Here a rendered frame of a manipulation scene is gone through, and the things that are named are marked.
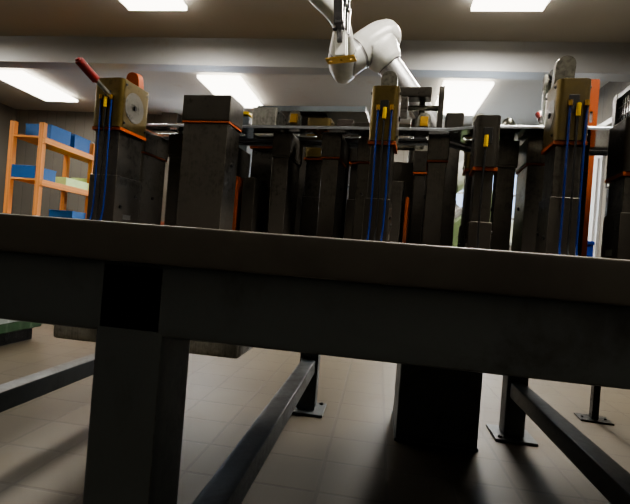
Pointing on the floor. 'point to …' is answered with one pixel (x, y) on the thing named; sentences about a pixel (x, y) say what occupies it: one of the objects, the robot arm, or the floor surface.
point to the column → (437, 407)
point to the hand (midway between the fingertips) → (341, 45)
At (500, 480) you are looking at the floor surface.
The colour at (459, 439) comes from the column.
